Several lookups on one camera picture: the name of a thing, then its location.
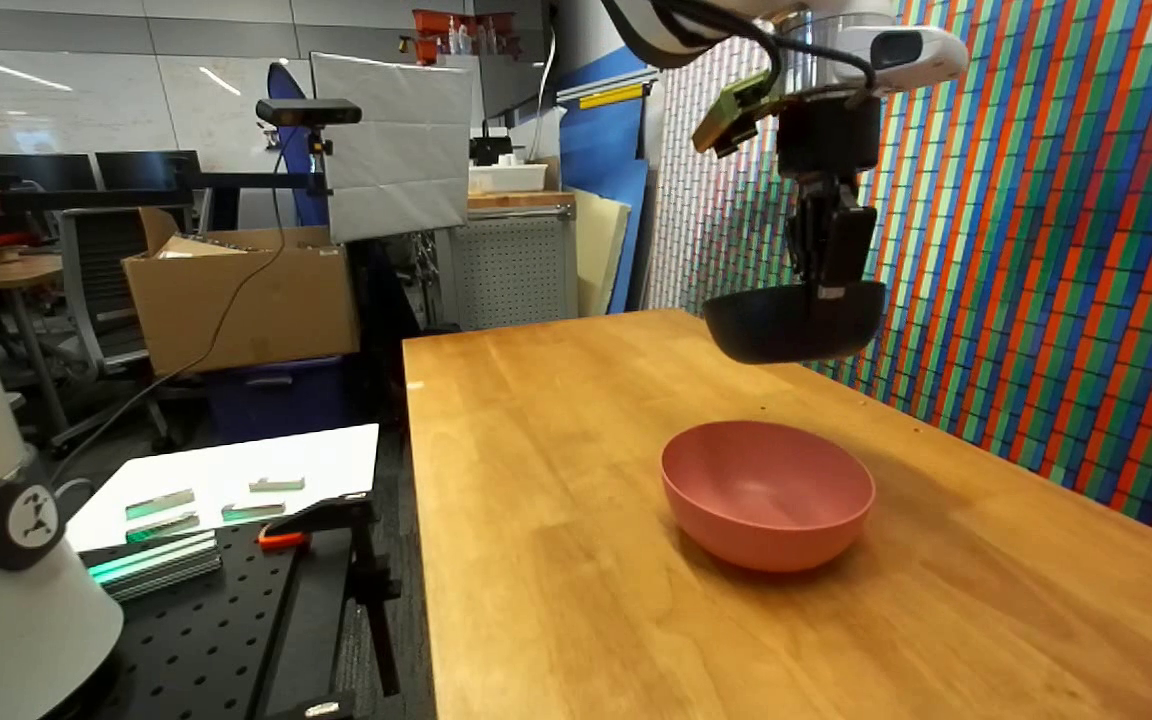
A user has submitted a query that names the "black orange-handled clamp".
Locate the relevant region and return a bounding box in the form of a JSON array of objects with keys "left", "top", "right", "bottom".
[{"left": 256, "top": 492, "right": 400, "bottom": 697}]

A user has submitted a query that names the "white reflector panel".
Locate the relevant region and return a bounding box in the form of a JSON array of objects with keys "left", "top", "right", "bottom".
[{"left": 313, "top": 54, "right": 471, "bottom": 241}]

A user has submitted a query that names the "black camera on stand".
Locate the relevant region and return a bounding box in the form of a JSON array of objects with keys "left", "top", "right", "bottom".
[{"left": 256, "top": 101, "right": 365, "bottom": 127}]

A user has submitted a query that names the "black bowl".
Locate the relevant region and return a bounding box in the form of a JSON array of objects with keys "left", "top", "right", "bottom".
[{"left": 703, "top": 279, "right": 888, "bottom": 366}]

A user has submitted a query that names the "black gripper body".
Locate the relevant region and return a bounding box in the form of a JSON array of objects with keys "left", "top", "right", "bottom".
[{"left": 776, "top": 91, "right": 880, "bottom": 176}]

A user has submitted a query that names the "white paper sheet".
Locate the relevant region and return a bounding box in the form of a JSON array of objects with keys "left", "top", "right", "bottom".
[{"left": 67, "top": 426, "right": 378, "bottom": 552}]

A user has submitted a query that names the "pink bowl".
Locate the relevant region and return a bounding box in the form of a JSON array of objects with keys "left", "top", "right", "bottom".
[{"left": 661, "top": 422, "right": 877, "bottom": 575}]

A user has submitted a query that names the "wrist camera green mount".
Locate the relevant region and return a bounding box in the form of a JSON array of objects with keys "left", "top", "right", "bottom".
[{"left": 690, "top": 74, "right": 776, "bottom": 158}]

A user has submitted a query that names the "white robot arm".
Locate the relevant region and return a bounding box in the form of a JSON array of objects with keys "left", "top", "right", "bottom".
[{"left": 604, "top": 0, "right": 968, "bottom": 287}]

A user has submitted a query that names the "round wooden side table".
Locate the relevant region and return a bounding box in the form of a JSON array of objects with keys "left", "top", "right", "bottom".
[{"left": 0, "top": 255, "right": 67, "bottom": 435}]

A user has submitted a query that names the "black perforated breadboard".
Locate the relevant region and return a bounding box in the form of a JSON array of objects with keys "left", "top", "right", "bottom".
[{"left": 48, "top": 529, "right": 361, "bottom": 720}]

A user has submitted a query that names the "cardboard box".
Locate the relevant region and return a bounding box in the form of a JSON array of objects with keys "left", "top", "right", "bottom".
[{"left": 123, "top": 229, "right": 361, "bottom": 376}]

